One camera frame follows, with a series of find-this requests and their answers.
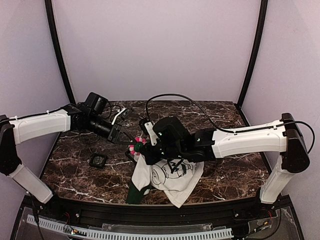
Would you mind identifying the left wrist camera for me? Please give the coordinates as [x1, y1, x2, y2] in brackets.
[111, 107, 133, 125]

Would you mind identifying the black square box right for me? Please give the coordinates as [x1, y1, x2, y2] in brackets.
[124, 150, 138, 164]

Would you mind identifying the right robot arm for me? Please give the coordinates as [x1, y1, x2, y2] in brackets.
[131, 113, 310, 207]

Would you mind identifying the white slotted cable duct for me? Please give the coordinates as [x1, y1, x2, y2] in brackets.
[24, 214, 234, 240]

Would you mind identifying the right camera black cable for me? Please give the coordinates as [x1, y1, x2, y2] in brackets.
[145, 93, 238, 133]

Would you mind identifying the black square box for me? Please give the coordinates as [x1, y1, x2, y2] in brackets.
[124, 150, 138, 164]
[89, 153, 108, 169]

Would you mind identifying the white and green garment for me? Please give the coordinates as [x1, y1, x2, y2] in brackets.
[125, 154, 204, 208]

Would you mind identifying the black aluminium front rail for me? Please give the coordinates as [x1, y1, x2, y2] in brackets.
[38, 197, 275, 227]

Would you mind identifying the right black frame post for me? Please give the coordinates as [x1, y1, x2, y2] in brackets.
[236, 0, 269, 109]

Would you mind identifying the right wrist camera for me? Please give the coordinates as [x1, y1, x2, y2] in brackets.
[139, 118, 158, 146]

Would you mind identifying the left camera black cable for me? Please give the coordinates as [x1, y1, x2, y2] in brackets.
[99, 103, 123, 123]

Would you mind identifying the pink flower brooch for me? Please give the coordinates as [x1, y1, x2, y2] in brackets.
[128, 137, 146, 156]

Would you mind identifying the left black frame post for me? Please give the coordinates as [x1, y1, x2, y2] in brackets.
[44, 0, 76, 104]

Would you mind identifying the black square box left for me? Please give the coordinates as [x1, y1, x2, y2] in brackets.
[89, 153, 108, 169]

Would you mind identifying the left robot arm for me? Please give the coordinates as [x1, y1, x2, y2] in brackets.
[0, 92, 136, 204]

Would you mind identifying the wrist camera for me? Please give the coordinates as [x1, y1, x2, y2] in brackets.
[111, 107, 133, 125]
[139, 118, 158, 146]

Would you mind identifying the black frame post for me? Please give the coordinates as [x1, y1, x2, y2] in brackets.
[236, 0, 269, 109]
[44, 0, 76, 104]

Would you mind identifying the camera black cable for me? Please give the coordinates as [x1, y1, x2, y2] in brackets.
[99, 103, 123, 123]
[145, 93, 238, 133]

